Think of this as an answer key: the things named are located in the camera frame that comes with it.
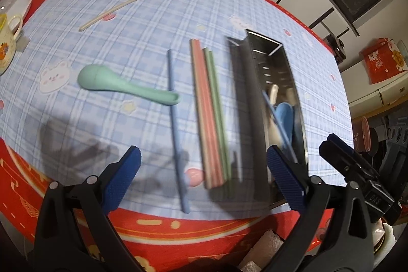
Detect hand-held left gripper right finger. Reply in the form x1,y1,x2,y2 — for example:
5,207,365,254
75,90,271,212
267,145,373,272

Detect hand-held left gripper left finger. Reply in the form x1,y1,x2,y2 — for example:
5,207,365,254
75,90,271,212
33,145,142,272

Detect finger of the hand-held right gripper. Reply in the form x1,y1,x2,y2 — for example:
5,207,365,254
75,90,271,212
320,133,380,184

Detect blue chopstick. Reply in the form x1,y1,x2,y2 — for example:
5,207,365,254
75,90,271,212
261,91,299,163
167,49,191,214

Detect blue spoon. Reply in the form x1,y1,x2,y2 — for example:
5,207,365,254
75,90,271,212
275,102,296,148

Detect stainless steel utensil tray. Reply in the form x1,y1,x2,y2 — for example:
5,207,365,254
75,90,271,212
226,29,307,205

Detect green chopstick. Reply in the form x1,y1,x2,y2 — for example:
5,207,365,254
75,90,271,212
203,48,227,182
208,49,232,180

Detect green spoon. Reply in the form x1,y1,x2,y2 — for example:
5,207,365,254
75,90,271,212
77,64,181,106

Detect cream chopstick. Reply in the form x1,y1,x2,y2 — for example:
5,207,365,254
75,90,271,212
79,0,171,32

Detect brown trash bin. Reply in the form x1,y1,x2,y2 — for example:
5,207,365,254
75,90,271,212
352,116,372,153

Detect white fridge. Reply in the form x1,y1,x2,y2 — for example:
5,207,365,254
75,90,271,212
347,74,408,117

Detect white fluffy garment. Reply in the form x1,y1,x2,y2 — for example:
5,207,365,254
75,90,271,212
239,229,286,272

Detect red gift box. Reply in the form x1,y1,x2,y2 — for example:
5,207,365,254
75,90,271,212
360,38,408,85

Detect black metal rack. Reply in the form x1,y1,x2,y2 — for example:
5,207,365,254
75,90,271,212
308,7,350,37

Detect cream printed mug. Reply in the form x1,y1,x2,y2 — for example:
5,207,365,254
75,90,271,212
0,14,23,75

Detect blue plaid table mat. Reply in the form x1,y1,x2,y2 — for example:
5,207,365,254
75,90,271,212
0,0,353,222

